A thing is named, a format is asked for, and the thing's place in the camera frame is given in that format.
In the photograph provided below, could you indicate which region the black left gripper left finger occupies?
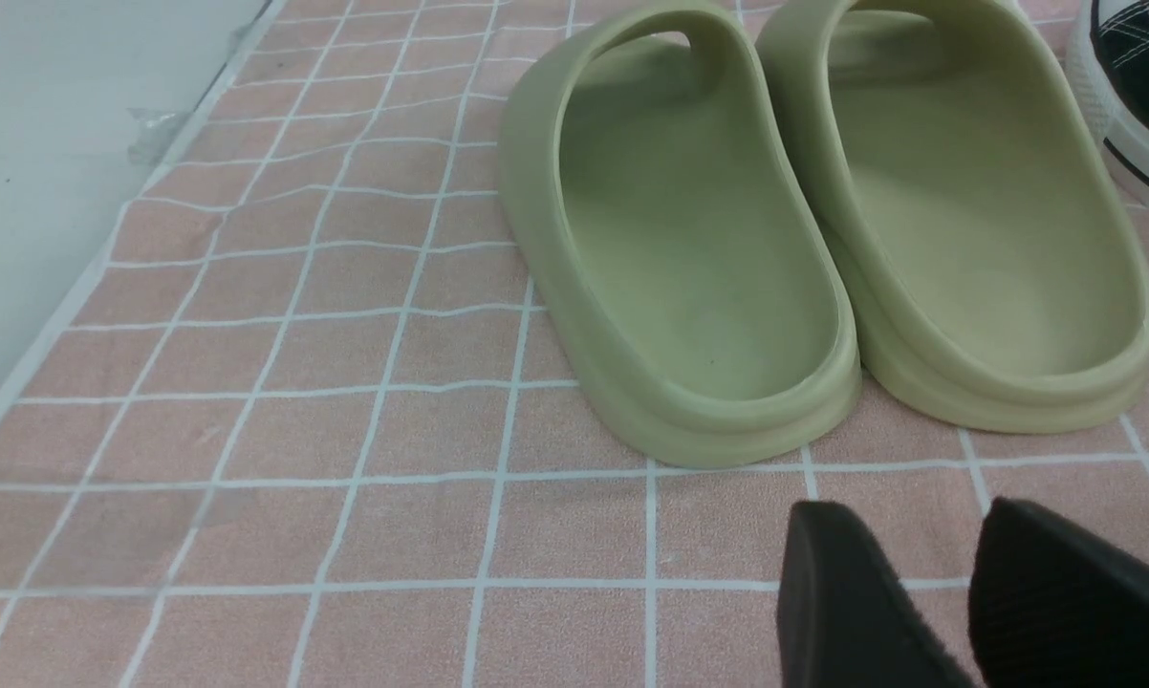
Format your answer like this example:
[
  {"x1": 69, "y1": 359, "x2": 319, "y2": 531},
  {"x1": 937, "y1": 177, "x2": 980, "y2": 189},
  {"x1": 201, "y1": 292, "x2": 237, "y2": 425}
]
[{"x1": 776, "y1": 501, "x2": 976, "y2": 687}]

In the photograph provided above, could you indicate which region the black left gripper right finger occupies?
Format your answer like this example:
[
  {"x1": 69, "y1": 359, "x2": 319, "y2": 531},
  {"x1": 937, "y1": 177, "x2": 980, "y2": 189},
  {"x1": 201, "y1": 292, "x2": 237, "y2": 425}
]
[{"x1": 967, "y1": 498, "x2": 1149, "y2": 687}]

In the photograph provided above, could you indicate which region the black canvas sneaker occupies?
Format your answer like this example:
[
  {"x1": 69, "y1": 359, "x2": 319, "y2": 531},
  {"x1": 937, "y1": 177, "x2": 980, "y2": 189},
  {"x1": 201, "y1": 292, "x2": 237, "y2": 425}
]
[{"x1": 1067, "y1": 1, "x2": 1149, "y2": 209}]

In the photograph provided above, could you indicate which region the right green foam slipper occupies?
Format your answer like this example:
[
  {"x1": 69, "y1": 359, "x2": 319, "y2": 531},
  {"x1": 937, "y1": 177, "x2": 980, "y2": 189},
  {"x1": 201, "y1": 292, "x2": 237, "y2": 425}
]
[{"x1": 755, "y1": 1, "x2": 1149, "y2": 434}]

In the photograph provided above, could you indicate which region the green foam slipper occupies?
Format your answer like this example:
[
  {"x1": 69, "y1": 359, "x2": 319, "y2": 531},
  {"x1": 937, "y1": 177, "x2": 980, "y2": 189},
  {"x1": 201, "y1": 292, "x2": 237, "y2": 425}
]
[
  {"x1": 755, "y1": 1, "x2": 1149, "y2": 434},
  {"x1": 496, "y1": 1, "x2": 862, "y2": 470}
]

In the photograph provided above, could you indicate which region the left green foam slipper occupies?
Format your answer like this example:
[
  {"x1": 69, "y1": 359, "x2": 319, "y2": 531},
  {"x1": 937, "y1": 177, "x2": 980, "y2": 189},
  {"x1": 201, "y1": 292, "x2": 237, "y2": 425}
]
[{"x1": 496, "y1": 1, "x2": 862, "y2": 470}]

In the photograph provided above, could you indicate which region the pink checkered floor mat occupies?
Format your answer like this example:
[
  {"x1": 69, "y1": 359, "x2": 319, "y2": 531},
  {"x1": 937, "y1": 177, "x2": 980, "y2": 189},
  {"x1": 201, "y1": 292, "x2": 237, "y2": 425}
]
[{"x1": 0, "y1": 1, "x2": 1149, "y2": 687}]

